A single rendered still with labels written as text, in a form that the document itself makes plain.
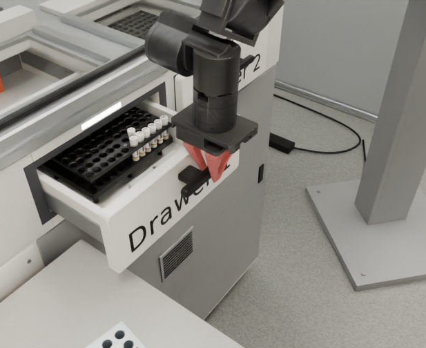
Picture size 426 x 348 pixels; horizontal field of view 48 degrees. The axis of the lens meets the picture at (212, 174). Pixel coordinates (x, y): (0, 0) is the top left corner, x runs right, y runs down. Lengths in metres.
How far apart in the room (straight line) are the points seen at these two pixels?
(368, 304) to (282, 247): 0.35
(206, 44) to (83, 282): 0.39
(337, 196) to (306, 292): 0.47
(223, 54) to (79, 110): 0.26
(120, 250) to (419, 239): 1.41
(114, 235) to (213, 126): 0.19
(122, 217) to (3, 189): 0.17
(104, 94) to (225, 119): 0.23
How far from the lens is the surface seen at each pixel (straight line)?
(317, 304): 1.67
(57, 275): 0.78
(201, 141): 0.62
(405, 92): 1.55
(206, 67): 0.57
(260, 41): 1.05
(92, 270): 0.77
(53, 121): 0.70
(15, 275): 0.80
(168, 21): 0.63
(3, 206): 0.71
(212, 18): 0.56
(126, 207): 0.62
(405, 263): 1.82
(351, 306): 1.69
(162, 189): 0.66
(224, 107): 0.60
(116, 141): 0.76
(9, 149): 0.68
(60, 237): 0.82
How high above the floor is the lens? 1.35
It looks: 41 degrees down
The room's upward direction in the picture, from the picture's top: straight up
